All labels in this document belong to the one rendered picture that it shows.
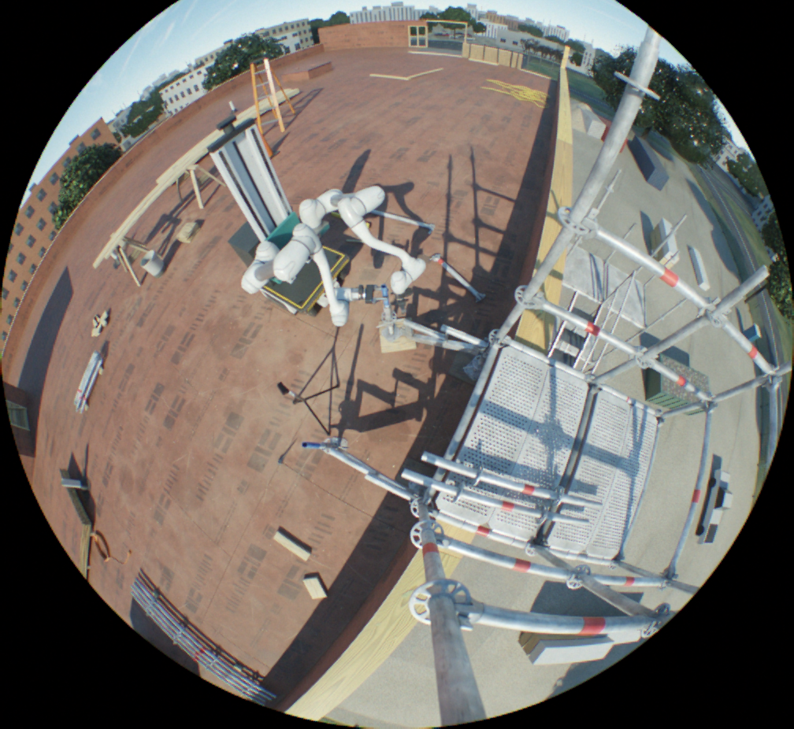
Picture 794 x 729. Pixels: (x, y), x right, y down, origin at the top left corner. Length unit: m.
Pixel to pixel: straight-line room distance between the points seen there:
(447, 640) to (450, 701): 0.13
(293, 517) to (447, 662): 2.23
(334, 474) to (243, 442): 0.91
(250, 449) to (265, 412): 0.38
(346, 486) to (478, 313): 1.93
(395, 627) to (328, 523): 1.05
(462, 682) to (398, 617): 1.53
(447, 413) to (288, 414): 1.36
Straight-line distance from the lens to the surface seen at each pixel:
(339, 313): 1.77
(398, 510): 2.33
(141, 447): 3.89
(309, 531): 2.54
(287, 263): 1.41
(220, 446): 2.89
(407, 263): 1.82
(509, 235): 3.39
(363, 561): 2.51
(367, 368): 2.39
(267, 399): 2.64
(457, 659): 0.46
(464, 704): 0.40
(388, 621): 1.95
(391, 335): 2.44
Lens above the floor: 2.27
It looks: 66 degrees down
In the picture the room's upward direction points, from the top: 7 degrees counter-clockwise
